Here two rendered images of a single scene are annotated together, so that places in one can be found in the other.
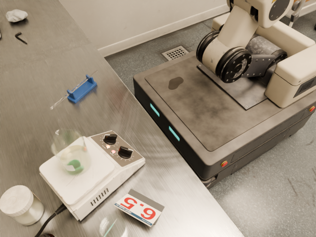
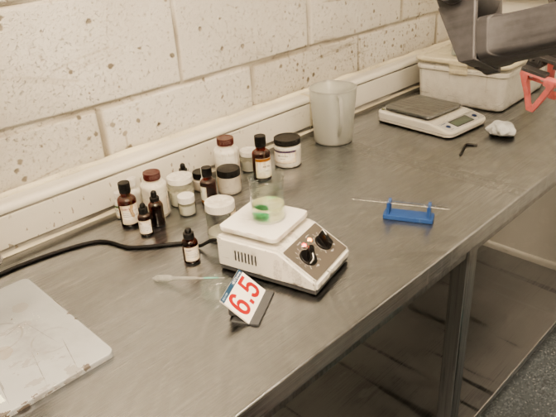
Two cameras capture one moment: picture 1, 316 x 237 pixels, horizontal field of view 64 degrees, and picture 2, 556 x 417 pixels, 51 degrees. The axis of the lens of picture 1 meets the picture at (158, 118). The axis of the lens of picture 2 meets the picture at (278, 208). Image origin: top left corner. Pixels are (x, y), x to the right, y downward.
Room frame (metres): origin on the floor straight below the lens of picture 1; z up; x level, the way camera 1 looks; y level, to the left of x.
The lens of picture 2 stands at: (0.09, -0.73, 1.32)
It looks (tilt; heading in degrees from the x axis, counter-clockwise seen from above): 27 degrees down; 78
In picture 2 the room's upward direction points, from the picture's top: 3 degrees counter-clockwise
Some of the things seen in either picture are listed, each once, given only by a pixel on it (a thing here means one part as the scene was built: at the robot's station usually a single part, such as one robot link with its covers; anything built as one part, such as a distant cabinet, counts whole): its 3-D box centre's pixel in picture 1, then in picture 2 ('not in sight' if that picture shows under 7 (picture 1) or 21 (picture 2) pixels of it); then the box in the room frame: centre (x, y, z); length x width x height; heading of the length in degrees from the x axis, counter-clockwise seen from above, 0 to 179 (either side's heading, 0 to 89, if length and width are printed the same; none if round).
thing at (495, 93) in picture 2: not in sight; (482, 71); (1.16, 0.96, 0.82); 0.37 x 0.31 x 0.14; 34
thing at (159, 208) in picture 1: (139, 206); (247, 296); (0.20, 0.04, 0.77); 0.09 x 0.06 x 0.04; 61
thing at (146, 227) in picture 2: not in sight; (144, 218); (0.05, 0.35, 0.79); 0.03 x 0.03 x 0.07
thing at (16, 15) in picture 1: (16, 14); (503, 127); (1.01, 0.58, 0.77); 0.08 x 0.08 x 0.04; 28
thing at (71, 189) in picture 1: (77, 168); (264, 220); (0.26, 0.17, 0.83); 0.12 x 0.12 x 0.01; 45
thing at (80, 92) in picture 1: (81, 87); (409, 210); (0.57, 0.24, 0.77); 0.10 x 0.03 x 0.04; 146
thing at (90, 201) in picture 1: (91, 169); (277, 244); (0.28, 0.15, 0.79); 0.22 x 0.13 x 0.08; 135
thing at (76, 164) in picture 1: (72, 153); (268, 197); (0.27, 0.17, 0.88); 0.07 x 0.06 x 0.08; 38
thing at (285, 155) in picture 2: not in sight; (287, 150); (0.41, 0.60, 0.79); 0.07 x 0.07 x 0.07
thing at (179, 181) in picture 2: not in sight; (180, 189); (0.13, 0.47, 0.78); 0.06 x 0.06 x 0.07
